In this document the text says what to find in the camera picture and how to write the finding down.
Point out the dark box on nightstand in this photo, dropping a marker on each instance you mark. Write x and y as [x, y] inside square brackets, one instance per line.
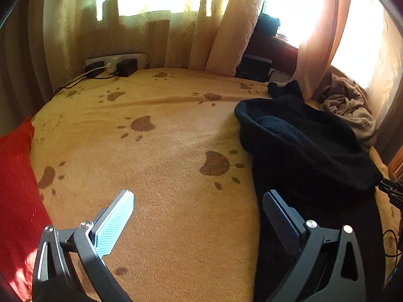
[267, 25]

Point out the white power strip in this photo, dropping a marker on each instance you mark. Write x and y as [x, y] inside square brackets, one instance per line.
[111, 61]

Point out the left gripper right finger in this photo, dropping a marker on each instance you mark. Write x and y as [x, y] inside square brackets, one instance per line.
[328, 263]

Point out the orange woven curtain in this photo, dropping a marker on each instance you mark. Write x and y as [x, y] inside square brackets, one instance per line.
[316, 54]

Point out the black charger adapter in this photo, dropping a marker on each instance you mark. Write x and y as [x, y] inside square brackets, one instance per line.
[126, 67]

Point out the black box beside bed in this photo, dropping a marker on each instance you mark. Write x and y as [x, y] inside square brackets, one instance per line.
[253, 68]

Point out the red cloth on bed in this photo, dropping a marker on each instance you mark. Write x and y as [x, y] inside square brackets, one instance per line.
[23, 215]

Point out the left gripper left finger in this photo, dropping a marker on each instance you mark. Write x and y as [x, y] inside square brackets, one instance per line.
[54, 275]

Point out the orange paw print blanket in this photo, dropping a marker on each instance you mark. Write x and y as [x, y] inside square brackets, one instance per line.
[171, 137]

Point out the black knit sweater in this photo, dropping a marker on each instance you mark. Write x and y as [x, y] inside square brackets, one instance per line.
[316, 164]

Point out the taupe knit sweater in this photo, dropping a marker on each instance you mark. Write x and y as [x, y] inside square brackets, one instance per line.
[344, 98]

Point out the cream lace curtain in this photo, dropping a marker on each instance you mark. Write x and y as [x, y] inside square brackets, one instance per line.
[45, 43]

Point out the wooden nightstand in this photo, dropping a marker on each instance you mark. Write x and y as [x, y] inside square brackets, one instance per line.
[282, 54]

